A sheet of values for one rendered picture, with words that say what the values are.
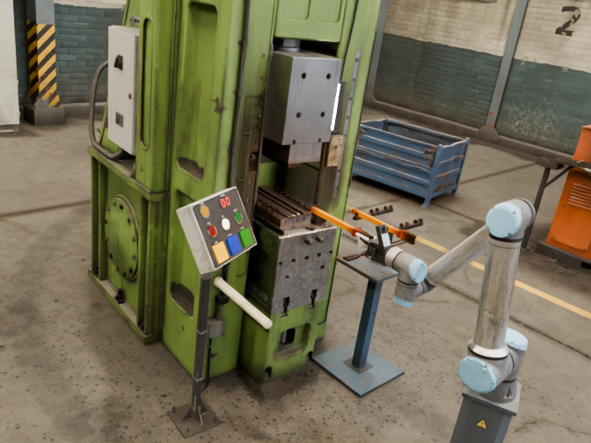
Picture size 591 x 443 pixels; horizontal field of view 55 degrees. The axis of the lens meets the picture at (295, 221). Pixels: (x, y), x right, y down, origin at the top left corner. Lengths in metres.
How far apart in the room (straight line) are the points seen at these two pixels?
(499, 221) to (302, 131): 1.07
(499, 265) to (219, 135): 1.32
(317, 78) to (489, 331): 1.34
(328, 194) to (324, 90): 0.68
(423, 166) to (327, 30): 3.71
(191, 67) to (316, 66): 0.63
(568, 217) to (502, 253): 3.73
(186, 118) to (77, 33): 5.68
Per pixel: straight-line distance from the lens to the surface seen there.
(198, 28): 2.88
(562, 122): 10.10
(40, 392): 3.26
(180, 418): 3.03
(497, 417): 2.58
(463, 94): 10.84
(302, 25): 2.77
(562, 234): 5.90
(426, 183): 6.39
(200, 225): 2.29
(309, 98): 2.69
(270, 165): 3.28
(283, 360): 3.25
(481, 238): 2.33
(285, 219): 2.82
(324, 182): 3.11
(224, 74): 2.57
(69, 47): 8.51
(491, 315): 2.23
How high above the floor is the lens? 2.04
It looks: 22 degrees down
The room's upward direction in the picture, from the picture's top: 8 degrees clockwise
